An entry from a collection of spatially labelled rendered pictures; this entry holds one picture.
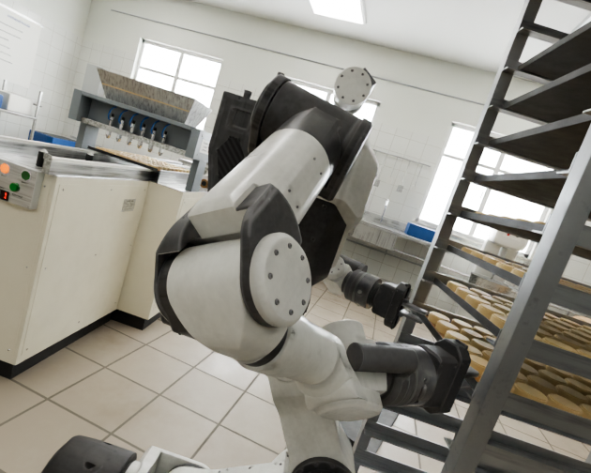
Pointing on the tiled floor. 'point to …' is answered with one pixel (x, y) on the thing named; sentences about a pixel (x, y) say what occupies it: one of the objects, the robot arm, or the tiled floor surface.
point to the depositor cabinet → (174, 196)
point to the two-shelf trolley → (16, 113)
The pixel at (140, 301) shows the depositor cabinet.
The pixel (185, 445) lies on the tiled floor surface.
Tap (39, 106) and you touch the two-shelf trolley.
